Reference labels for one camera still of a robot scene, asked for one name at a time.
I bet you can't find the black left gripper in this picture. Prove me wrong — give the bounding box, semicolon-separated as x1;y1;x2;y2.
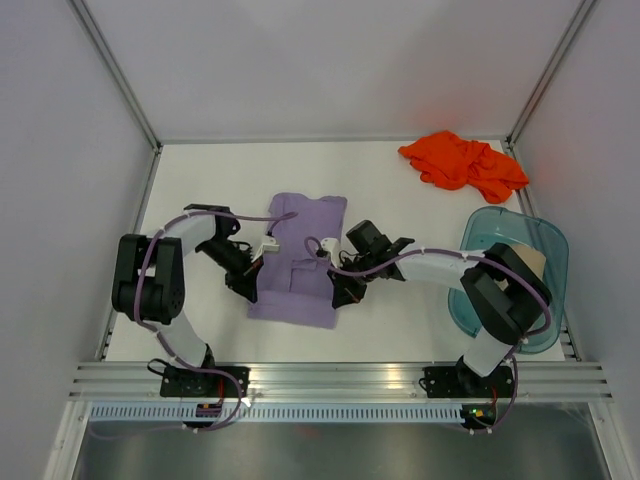
196;238;263;304

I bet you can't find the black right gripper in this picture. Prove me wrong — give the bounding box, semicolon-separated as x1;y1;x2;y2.
327;253;377;307

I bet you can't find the purple t-shirt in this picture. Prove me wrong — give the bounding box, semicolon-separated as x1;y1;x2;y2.
248;192;347;330

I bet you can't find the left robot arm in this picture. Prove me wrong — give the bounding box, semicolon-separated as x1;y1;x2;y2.
111;204;264;396

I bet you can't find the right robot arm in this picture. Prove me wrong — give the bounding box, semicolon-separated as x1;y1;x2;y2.
315;220;552;395

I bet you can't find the orange t-shirt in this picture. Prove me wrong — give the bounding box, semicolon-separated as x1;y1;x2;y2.
398;130;530;204

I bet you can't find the teal plastic bin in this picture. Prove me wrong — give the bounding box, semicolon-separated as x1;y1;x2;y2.
460;206;569;355

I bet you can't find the rolled beige t-shirt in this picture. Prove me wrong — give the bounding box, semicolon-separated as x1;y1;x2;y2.
511;244;546;280

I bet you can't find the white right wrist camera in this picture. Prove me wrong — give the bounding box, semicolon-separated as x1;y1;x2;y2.
316;238;342;267

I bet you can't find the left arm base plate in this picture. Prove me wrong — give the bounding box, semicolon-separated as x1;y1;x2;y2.
146;358;250;399

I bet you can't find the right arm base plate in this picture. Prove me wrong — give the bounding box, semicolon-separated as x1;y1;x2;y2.
418;364;515;400

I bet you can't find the aluminium mounting rail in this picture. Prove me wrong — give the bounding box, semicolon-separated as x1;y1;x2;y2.
68;361;613;404

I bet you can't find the left aluminium frame post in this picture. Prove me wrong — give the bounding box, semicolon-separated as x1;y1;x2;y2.
67;0;162;153

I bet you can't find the aluminium frame post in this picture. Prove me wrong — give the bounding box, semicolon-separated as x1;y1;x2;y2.
67;0;162;153
504;0;600;151

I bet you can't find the slotted cable duct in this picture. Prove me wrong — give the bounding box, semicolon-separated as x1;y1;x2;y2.
90;401;463;424

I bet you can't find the right aluminium frame post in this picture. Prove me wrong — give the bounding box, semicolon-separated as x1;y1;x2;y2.
504;0;600;151

